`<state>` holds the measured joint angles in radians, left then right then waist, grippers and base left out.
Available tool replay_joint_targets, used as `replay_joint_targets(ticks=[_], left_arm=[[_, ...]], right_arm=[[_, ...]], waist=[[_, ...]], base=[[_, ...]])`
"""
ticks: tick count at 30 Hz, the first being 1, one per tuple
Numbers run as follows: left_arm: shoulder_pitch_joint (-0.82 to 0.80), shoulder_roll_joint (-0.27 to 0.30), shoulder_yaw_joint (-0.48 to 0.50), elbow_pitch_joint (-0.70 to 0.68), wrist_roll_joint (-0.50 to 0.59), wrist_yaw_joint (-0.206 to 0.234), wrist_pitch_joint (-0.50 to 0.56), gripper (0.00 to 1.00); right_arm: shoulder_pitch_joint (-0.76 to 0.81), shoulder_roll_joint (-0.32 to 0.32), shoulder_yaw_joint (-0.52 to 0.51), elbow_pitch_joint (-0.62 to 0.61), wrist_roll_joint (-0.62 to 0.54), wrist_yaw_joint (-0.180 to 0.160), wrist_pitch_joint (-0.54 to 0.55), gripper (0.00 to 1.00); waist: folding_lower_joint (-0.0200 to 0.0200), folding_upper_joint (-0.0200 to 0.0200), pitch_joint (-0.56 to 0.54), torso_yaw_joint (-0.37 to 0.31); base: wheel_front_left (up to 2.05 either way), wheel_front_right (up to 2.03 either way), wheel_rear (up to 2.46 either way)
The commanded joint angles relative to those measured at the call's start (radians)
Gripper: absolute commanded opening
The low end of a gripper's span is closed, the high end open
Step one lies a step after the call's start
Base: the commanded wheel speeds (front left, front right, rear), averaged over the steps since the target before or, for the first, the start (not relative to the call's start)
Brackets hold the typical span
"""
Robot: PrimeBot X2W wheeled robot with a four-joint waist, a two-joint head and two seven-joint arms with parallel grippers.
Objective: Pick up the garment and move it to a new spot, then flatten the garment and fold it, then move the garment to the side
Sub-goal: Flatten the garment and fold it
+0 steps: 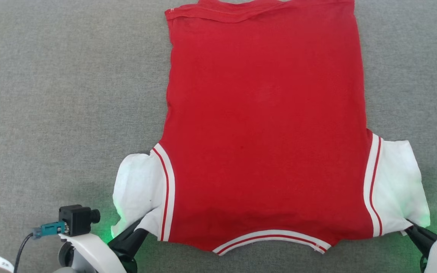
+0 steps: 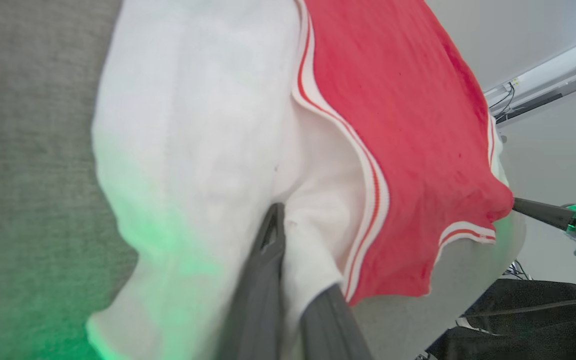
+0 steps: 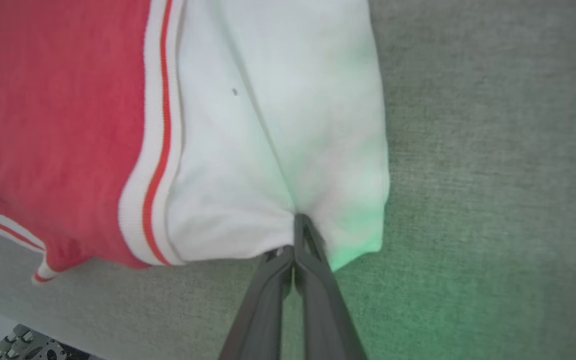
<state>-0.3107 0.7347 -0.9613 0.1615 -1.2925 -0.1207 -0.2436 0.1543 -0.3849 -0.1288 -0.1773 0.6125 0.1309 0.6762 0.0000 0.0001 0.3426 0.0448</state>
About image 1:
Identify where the white cable label tag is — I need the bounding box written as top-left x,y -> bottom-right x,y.
0,256 -> 15,273

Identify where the thin black camera cable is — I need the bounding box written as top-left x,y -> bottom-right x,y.
13,233 -> 34,273

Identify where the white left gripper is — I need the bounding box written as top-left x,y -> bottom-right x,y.
53,218 -> 149,273

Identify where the red and white t-shirt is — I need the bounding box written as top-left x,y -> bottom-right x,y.
111,0 -> 431,256

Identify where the teal camera connector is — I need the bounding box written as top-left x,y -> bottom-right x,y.
32,221 -> 68,240

